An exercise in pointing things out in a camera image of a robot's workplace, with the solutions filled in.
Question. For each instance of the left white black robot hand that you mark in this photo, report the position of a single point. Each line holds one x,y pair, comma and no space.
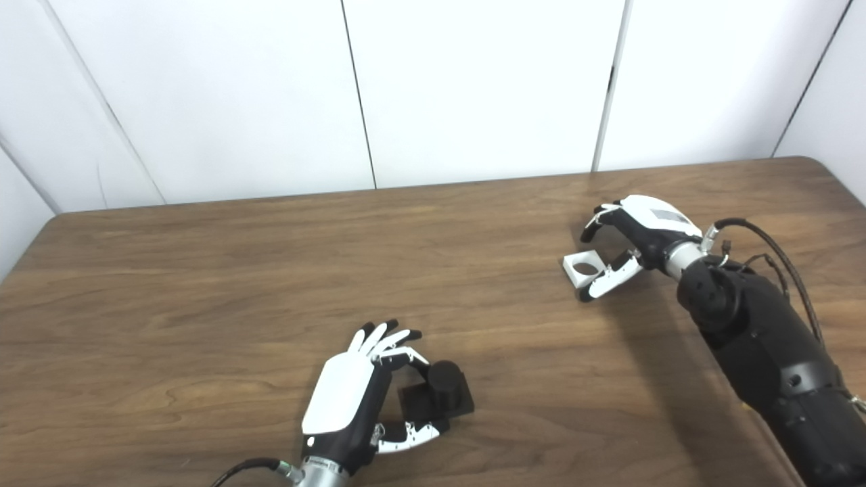
345,399

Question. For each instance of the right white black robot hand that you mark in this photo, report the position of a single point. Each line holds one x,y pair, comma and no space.
653,226

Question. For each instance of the white square piece with hole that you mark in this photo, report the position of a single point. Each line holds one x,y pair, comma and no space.
583,269

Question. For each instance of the black peg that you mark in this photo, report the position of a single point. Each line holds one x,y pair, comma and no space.
440,392

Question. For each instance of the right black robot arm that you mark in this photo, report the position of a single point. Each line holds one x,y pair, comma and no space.
764,345

